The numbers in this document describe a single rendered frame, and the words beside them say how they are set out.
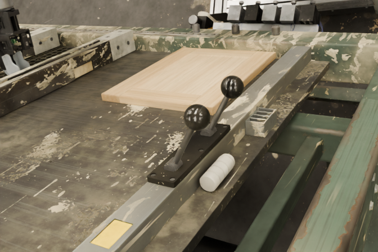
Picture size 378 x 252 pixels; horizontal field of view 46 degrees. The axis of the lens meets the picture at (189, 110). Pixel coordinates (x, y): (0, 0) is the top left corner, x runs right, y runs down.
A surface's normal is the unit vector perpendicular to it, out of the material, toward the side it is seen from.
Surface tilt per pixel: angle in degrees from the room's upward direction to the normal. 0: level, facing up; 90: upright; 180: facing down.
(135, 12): 0
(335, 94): 0
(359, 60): 34
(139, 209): 56
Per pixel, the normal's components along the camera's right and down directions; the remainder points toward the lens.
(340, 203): -0.11, -0.91
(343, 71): -0.49, 0.39
